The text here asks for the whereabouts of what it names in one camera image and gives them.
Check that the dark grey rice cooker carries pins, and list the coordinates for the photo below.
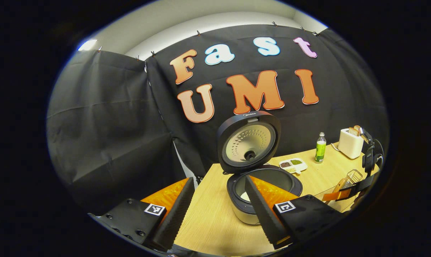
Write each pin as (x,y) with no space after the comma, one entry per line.
(249,142)

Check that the wooden spoon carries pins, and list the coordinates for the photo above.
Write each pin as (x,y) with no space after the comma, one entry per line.
(341,185)

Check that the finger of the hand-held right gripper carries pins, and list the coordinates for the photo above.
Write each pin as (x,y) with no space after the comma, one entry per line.
(358,187)

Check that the white divided bean dish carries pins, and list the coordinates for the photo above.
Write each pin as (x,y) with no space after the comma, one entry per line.
(294,165)

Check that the white toaster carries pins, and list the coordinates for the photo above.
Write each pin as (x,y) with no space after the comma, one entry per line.
(349,144)

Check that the ceiling light panel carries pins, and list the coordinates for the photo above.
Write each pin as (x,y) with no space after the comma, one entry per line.
(87,45)

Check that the toast bread slice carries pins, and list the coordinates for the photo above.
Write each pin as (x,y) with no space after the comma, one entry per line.
(352,131)
(358,128)

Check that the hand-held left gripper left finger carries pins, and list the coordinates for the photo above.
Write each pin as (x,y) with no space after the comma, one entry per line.
(178,214)

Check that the green label drink bottle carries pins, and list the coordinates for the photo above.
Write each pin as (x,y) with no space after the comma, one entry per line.
(320,150)

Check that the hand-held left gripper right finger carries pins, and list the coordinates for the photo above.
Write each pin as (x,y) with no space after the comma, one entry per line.
(260,214)

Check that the white rice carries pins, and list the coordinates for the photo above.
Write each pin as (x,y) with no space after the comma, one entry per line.
(245,196)

